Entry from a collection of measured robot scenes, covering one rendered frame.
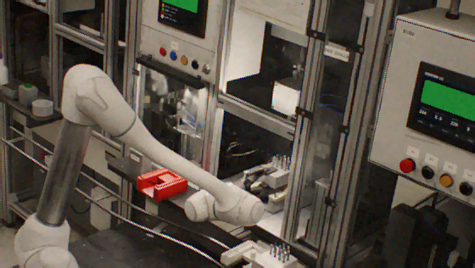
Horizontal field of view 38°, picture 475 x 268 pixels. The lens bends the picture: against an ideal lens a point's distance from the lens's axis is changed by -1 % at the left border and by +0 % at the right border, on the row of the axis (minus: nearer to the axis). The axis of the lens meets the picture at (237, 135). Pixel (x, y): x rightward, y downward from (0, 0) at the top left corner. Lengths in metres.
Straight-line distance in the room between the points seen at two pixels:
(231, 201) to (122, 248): 0.69
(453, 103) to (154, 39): 1.26
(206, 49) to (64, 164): 0.66
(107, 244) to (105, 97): 0.91
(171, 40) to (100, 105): 0.68
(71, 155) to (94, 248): 0.61
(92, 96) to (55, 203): 0.46
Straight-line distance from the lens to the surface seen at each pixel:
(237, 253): 2.47
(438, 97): 1.99
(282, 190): 2.70
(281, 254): 2.40
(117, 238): 2.87
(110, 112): 2.09
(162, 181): 2.75
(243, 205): 2.27
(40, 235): 2.41
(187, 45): 2.62
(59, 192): 2.36
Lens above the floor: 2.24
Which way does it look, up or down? 24 degrees down
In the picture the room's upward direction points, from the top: 7 degrees clockwise
